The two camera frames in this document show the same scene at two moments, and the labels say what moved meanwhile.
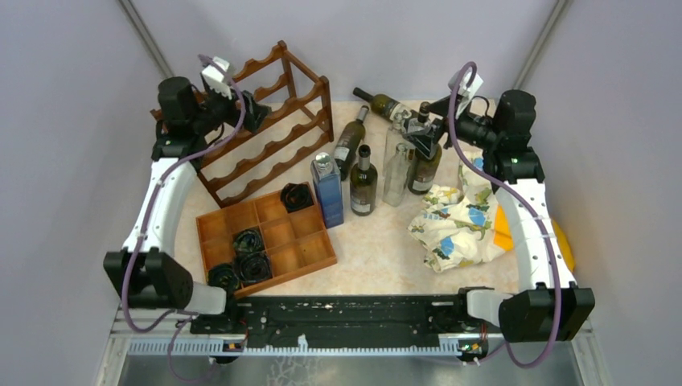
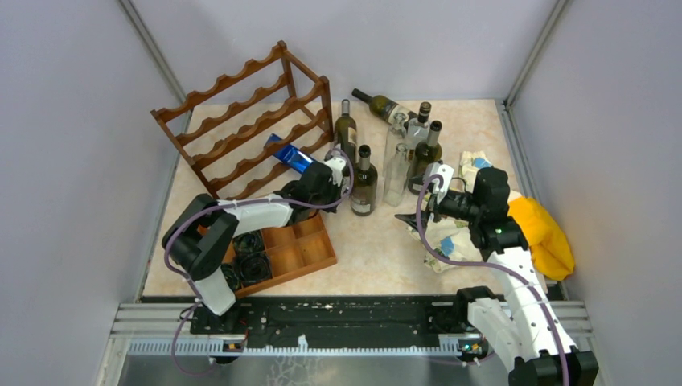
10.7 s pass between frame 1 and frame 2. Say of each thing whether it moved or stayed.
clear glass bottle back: stayed
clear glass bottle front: stayed
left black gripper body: moved
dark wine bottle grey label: stayed
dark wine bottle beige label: moved
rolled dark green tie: stayed
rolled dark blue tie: stayed
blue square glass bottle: moved
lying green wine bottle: stayed
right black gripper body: moved
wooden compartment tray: stayed
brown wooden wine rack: stayed
